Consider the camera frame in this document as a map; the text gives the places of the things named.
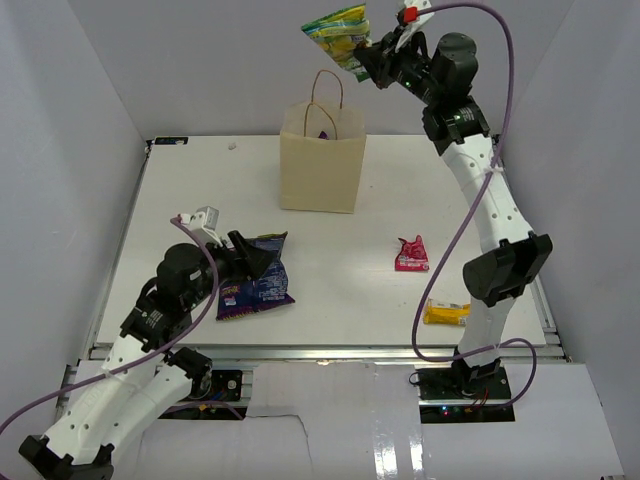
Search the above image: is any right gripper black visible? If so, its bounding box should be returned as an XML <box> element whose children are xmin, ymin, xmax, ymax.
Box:
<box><xmin>357</xmin><ymin>26</ymin><xmax>445</xmax><ymax>107</ymax></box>

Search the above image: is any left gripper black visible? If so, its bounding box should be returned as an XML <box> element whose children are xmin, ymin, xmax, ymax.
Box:
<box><xmin>185</xmin><ymin>229</ymin><xmax>278</xmax><ymax>309</ymax></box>

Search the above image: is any green snack bag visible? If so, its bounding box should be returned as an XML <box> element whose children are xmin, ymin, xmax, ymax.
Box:
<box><xmin>301</xmin><ymin>3</ymin><xmax>372</xmax><ymax>82</ymax></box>

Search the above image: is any large blue purple snack bag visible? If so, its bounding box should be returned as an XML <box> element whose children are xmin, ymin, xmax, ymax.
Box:
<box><xmin>216</xmin><ymin>232</ymin><xmax>295</xmax><ymax>321</ymax></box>

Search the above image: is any beige paper bag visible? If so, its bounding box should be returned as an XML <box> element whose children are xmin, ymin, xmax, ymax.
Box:
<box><xmin>278</xmin><ymin>68</ymin><xmax>367</xmax><ymax>215</ymax></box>

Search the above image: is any small red candy packet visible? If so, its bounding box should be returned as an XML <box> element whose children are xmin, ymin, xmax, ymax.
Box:
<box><xmin>394</xmin><ymin>235</ymin><xmax>430</xmax><ymax>272</ymax></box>

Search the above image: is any yellow snack bar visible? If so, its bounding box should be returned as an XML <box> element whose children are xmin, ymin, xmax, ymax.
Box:
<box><xmin>423</xmin><ymin>299</ymin><xmax>471</xmax><ymax>327</ymax></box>

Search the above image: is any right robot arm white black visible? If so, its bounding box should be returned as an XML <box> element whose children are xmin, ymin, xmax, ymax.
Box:
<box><xmin>354</xmin><ymin>31</ymin><xmax>553</xmax><ymax>399</ymax></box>

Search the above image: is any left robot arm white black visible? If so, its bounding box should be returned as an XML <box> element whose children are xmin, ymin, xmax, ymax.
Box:
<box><xmin>19</xmin><ymin>231</ymin><xmax>276</xmax><ymax>479</ymax></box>

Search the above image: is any left blue corner label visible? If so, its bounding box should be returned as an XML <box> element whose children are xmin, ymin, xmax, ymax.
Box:
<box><xmin>153</xmin><ymin>136</ymin><xmax>189</xmax><ymax>146</ymax></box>

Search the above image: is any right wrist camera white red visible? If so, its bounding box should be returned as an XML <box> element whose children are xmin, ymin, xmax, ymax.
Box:
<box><xmin>395</xmin><ymin>0</ymin><xmax>434</xmax><ymax>52</ymax></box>

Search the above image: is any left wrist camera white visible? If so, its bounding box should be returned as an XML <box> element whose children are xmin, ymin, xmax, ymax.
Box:
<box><xmin>174</xmin><ymin>206</ymin><xmax>223</xmax><ymax>246</ymax></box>

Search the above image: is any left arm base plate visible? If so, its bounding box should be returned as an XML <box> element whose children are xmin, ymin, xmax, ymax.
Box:
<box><xmin>161</xmin><ymin>370</ymin><xmax>246</xmax><ymax>421</ymax></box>

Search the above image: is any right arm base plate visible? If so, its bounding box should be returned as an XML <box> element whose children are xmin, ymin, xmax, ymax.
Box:
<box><xmin>408</xmin><ymin>367</ymin><xmax>516</xmax><ymax>425</ymax></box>

